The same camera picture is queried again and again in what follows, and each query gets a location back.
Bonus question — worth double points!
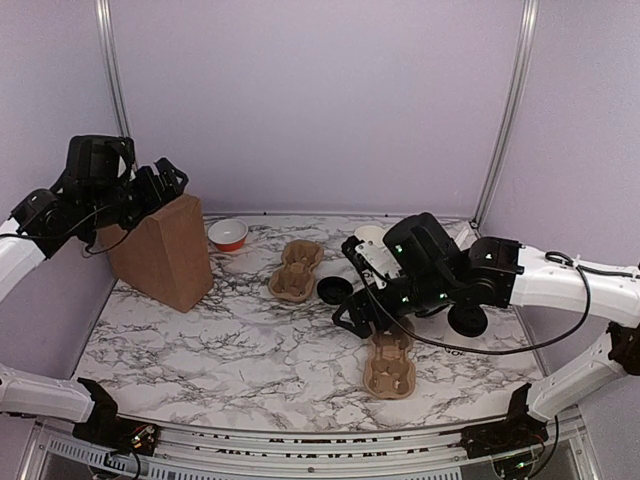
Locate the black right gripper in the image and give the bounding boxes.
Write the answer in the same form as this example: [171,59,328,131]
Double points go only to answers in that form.
[333,270,458,339]

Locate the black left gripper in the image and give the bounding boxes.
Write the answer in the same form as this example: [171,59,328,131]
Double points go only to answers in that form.
[84,157,188,232]

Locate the black plastic cup lid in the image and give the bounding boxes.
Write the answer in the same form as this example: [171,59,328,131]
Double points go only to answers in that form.
[447,305,489,338]

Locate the white paper coffee cup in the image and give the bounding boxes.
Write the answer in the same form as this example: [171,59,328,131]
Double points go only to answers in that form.
[444,347,465,357]

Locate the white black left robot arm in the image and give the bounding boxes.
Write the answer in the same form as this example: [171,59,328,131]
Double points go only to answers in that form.
[1,135,189,445]

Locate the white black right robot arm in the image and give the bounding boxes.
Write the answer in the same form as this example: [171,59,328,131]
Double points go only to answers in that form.
[332,213,639,448]

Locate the brown paper takeout bag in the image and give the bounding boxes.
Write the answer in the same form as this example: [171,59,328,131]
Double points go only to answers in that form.
[98,194,213,313]

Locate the orange white bowl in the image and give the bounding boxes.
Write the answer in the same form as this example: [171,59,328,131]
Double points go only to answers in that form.
[207,218,249,252]

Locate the brown cardboard cup carrier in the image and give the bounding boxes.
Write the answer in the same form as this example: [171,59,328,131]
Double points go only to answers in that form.
[268,240,324,303]

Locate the white plastic stirrers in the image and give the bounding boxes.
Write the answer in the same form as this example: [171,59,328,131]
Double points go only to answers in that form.
[455,226,474,249]

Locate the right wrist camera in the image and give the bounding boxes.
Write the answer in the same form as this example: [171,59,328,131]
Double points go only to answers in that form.
[341,236,401,290]

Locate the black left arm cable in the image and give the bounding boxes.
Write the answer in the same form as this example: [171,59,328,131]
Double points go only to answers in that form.
[0,149,141,256]

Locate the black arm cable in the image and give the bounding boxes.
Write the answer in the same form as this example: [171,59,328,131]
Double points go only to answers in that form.
[349,249,594,356]
[0,149,141,256]

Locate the left aluminium corner post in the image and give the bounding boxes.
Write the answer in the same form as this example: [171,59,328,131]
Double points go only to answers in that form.
[94,0,132,137]

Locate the aluminium corner post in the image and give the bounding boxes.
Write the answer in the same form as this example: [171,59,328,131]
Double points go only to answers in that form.
[472,0,540,228]
[94,0,132,137]

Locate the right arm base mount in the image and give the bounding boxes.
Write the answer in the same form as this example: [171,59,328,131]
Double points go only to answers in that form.
[460,383,549,459]

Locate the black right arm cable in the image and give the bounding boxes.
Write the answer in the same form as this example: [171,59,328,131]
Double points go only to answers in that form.
[349,249,594,356]

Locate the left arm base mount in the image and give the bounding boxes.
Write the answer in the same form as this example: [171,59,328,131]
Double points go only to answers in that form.
[72,378,159,456]

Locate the right aluminium corner post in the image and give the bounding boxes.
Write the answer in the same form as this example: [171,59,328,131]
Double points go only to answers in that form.
[472,0,540,228]

